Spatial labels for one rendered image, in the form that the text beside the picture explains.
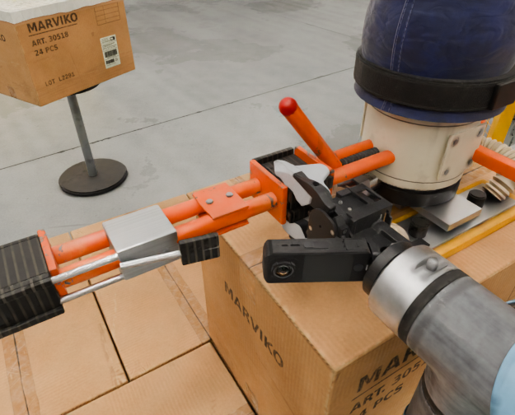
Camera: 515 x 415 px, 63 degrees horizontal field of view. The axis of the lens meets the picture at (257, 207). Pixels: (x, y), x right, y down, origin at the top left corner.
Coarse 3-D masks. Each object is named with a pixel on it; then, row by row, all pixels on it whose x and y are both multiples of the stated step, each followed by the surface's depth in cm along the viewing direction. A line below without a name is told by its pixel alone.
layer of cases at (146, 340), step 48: (192, 192) 150; (144, 288) 113; (192, 288) 113; (48, 336) 101; (96, 336) 101; (144, 336) 101; (192, 336) 101; (0, 384) 91; (48, 384) 91; (96, 384) 91; (144, 384) 91; (192, 384) 91
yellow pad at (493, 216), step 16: (464, 192) 75; (480, 192) 70; (496, 208) 71; (512, 208) 71; (400, 224) 67; (416, 224) 64; (432, 224) 67; (464, 224) 67; (480, 224) 68; (496, 224) 68; (432, 240) 64; (448, 240) 65; (464, 240) 65; (448, 256) 64
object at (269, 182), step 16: (256, 160) 58; (272, 160) 60; (288, 160) 60; (304, 160) 60; (320, 160) 58; (256, 176) 57; (272, 176) 54; (288, 192) 53; (288, 208) 54; (304, 208) 55
